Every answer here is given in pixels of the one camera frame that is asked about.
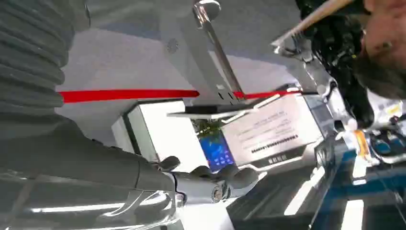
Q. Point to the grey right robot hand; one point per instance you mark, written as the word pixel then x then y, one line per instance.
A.
pixel 79 171

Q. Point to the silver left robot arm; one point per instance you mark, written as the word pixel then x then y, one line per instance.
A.
pixel 336 47

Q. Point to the red barrier belt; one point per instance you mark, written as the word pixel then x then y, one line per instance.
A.
pixel 127 94

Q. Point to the white lit display panel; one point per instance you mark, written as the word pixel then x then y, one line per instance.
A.
pixel 171 133

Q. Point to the ribbed grey right arm sleeve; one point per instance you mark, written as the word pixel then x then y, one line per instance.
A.
pixel 28 63

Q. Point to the green plant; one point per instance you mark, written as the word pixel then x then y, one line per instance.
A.
pixel 206 126

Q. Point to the blue touch screen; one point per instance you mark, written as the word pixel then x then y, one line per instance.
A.
pixel 217 152

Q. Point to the grey metal stand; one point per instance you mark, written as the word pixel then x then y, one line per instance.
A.
pixel 203 70

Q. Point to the white printed sign board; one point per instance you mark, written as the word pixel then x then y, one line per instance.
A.
pixel 272 130

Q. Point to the pale wooden bar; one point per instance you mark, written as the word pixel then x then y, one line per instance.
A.
pixel 312 18

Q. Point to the orange labelled white item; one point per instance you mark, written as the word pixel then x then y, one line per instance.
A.
pixel 361 144

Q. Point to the person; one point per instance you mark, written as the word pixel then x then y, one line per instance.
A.
pixel 385 35

